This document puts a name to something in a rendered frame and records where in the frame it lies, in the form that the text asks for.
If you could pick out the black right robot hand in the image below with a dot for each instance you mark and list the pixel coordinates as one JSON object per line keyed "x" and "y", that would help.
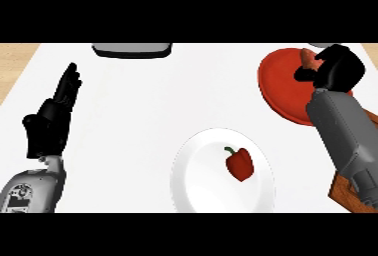
{"x": 339, "y": 70}

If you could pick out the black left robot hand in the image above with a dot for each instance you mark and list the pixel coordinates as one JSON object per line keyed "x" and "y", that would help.
{"x": 48, "y": 123}

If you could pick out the orange sweet potato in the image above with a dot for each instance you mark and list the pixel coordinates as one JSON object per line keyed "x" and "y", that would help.
{"x": 307, "y": 59}

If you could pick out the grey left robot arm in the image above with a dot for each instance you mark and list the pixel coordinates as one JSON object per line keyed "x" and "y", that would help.
{"x": 34, "y": 190}

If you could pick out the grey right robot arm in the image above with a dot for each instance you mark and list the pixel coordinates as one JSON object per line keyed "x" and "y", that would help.
{"x": 347, "y": 140}

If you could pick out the red plate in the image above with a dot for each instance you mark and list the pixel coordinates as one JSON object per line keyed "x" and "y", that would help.
{"x": 285, "y": 86}

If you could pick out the white bowl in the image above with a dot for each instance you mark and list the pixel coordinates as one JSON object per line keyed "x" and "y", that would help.
{"x": 221, "y": 173}

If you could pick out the grey round object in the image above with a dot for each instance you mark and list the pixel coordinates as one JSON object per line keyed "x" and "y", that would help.
{"x": 319, "y": 45}

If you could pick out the red bell pepper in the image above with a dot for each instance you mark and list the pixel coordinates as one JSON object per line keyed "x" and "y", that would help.
{"x": 239, "y": 165}

